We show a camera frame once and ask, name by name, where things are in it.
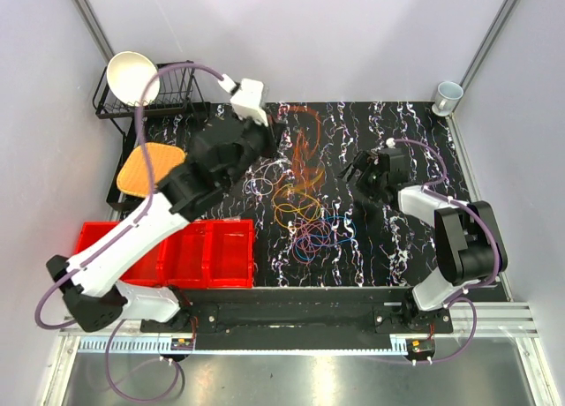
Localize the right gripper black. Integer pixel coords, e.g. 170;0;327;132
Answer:
336;150;388;204

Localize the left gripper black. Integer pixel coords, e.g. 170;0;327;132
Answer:
229;110;290;190

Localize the blue cable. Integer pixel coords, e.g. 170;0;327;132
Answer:
290;214;360;263

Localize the pink cable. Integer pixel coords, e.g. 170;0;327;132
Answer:
289;215;341;259

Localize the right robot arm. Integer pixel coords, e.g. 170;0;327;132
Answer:
338;147;508;333

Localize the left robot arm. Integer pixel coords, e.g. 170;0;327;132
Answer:
46;117;285;332

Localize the black patterned table mat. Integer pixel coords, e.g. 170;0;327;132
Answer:
205;101;470;288

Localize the black tray stand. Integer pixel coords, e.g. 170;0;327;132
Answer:
105;114;213;213

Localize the red bin right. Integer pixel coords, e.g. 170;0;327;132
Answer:
205;220;254;289

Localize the orange woven tray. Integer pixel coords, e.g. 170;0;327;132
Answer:
117;142;186;199

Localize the white bowl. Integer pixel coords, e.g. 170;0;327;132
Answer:
106;51;158;107

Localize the pale blue mug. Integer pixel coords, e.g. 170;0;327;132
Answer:
432;81;464;117

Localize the red bin far left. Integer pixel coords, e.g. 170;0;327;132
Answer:
68;222;125;292

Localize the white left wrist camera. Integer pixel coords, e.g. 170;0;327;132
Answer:
230;79;268;126

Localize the white purple cable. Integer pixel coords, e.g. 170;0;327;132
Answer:
243;158;293;199

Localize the black wire dish rack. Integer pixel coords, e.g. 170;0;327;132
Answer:
92;64;211;119

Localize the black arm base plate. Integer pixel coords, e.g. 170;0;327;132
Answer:
140;287;453;351

